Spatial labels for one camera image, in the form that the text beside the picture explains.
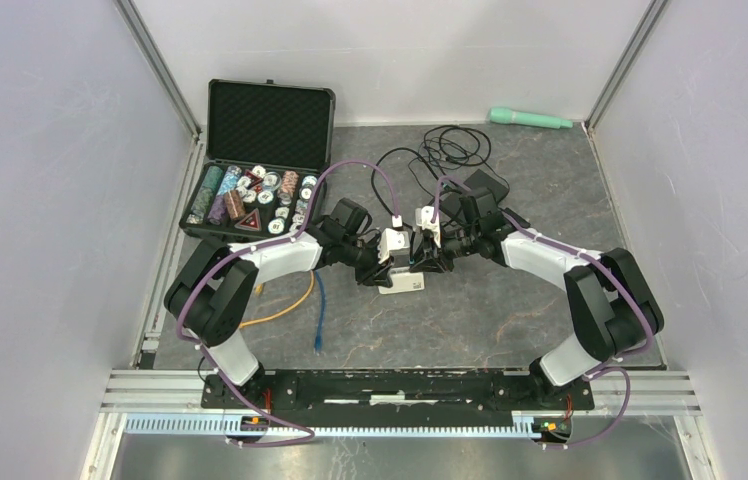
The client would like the white network switch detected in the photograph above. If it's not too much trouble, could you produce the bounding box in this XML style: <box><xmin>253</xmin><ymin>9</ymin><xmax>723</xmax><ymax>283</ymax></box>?
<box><xmin>378</xmin><ymin>268</ymin><xmax>425</xmax><ymax>295</ymax></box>

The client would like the black cable with green plug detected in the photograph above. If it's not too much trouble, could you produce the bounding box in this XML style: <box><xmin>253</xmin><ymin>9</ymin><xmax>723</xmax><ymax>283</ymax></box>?
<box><xmin>407</xmin><ymin>158</ymin><xmax>445</xmax><ymax>207</ymax></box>

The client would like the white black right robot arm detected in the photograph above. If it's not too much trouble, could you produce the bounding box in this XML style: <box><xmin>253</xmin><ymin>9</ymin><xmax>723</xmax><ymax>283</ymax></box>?
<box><xmin>411</xmin><ymin>188</ymin><xmax>664</xmax><ymax>408</ymax></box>

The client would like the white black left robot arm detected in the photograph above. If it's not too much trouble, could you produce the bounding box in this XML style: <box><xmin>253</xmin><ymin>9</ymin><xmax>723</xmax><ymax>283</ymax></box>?
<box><xmin>164</xmin><ymin>199</ymin><xmax>408</xmax><ymax>408</ymax></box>

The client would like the black router box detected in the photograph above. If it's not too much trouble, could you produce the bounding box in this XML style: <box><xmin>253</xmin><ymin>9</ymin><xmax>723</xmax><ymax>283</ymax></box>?
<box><xmin>440</xmin><ymin>170</ymin><xmax>510</xmax><ymax>222</ymax></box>

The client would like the mint green flashlight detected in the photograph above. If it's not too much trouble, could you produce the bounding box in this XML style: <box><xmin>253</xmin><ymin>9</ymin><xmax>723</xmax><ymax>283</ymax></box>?
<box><xmin>489</xmin><ymin>107</ymin><xmax>574</xmax><ymax>129</ymax></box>

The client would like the black poker chip case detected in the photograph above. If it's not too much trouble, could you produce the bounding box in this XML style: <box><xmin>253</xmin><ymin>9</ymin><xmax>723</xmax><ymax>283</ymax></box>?
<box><xmin>179</xmin><ymin>79</ymin><xmax>336</xmax><ymax>242</ymax></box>

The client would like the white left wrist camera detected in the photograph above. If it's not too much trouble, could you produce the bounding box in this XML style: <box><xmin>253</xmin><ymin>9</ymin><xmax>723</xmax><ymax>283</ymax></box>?
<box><xmin>377</xmin><ymin>215</ymin><xmax>409</xmax><ymax>264</ymax></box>

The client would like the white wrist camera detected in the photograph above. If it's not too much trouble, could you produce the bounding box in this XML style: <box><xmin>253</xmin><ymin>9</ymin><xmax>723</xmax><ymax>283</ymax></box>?
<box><xmin>377</xmin><ymin>215</ymin><xmax>409</xmax><ymax>264</ymax></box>
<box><xmin>415</xmin><ymin>205</ymin><xmax>441</xmax><ymax>247</ymax></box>

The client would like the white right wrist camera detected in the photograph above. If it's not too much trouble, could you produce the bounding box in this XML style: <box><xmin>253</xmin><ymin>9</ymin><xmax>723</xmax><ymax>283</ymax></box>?
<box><xmin>415</xmin><ymin>205</ymin><xmax>441</xmax><ymax>247</ymax></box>

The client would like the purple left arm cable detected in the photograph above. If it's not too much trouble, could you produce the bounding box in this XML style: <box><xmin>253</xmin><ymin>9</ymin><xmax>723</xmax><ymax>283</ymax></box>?
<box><xmin>175</xmin><ymin>160</ymin><xmax>405</xmax><ymax>450</ymax></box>

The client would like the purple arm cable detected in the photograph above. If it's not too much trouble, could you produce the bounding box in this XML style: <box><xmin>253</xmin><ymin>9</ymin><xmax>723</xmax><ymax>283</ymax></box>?
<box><xmin>431</xmin><ymin>175</ymin><xmax>655</xmax><ymax>450</ymax></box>
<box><xmin>175</xmin><ymin>160</ymin><xmax>405</xmax><ymax>450</ymax></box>

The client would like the yellow ethernet cable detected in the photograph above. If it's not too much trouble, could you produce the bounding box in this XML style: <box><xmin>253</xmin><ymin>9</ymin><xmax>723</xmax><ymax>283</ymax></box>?
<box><xmin>238</xmin><ymin>270</ymin><xmax>317</xmax><ymax>331</ymax></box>

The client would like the black power cable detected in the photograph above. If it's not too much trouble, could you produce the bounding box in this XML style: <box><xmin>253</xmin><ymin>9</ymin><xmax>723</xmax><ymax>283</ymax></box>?
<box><xmin>373</xmin><ymin>125</ymin><xmax>495</xmax><ymax>213</ymax></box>

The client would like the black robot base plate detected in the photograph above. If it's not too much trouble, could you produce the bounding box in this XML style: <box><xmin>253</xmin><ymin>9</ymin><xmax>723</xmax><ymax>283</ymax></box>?
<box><xmin>240</xmin><ymin>368</ymin><xmax>595</xmax><ymax>428</ymax></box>

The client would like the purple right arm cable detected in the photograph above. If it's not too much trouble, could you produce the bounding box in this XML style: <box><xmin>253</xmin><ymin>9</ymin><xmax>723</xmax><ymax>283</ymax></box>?
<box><xmin>431</xmin><ymin>175</ymin><xmax>655</xmax><ymax>450</ymax></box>

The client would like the aluminium frame rail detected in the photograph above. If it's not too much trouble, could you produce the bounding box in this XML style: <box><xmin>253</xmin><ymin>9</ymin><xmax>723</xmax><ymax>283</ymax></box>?
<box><xmin>98</xmin><ymin>368</ymin><xmax>703</xmax><ymax>417</ymax></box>

